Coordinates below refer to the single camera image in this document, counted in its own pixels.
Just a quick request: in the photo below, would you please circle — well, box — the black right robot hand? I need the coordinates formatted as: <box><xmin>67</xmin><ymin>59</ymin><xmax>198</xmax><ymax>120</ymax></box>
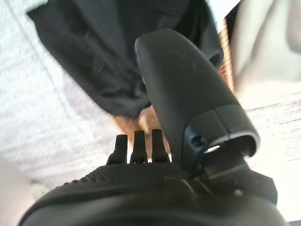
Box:
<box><xmin>17</xmin><ymin>28</ymin><xmax>289</xmax><ymax>226</ymax></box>

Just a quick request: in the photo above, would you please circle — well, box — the dark blue white clothing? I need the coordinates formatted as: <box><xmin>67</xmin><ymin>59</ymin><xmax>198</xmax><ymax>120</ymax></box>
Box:
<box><xmin>27</xmin><ymin>0</ymin><xmax>224</xmax><ymax>118</ymax></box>

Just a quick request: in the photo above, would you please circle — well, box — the brown wicker basket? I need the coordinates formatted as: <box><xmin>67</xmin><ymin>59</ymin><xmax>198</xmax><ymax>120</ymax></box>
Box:
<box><xmin>112</xmin><ymin>18</ymin><xmax>238</xmax><ymax>163</ymax></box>

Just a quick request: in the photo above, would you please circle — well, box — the beige bedspread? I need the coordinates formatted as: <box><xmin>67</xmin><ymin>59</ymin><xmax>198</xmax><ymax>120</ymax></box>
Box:
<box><xmin>225</xmin><ymin>0</ymin><xmax>301</xmax><ymax>83</ymax></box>

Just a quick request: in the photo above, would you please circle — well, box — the grey woven rug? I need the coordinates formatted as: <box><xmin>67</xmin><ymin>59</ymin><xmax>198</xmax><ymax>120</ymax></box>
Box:
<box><xmin>0</xmin><ymin>0</ymin><xmax>301</xmax><ymax>186</ymax></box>

